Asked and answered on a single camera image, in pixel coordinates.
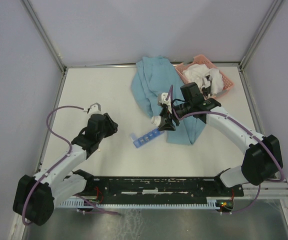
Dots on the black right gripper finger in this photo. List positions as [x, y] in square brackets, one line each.
[166, 125]
[167, 117]

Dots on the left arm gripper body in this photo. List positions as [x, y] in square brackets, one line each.
[101, 135]

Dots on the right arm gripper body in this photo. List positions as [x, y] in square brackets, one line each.
[182, 109]

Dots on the white cap pill bottle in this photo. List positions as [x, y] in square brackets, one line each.
[156, 120]

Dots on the blue weekly pill organizer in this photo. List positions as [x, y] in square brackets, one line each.
[138, 142]

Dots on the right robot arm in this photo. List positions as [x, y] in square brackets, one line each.
[262, 154]

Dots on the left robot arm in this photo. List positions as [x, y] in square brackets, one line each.
[37, 196]

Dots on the white crumpled cloth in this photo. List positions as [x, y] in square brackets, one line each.
[208, 80]

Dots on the pink perforated plastic basket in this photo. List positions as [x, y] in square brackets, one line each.
[201, 59]

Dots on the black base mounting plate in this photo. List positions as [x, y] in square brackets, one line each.
[158, 190]

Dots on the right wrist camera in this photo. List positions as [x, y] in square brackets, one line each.
[164, 100]

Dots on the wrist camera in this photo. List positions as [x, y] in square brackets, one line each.
[93, 109]
[164, 100]

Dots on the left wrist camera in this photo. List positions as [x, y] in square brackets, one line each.
[93, 109]

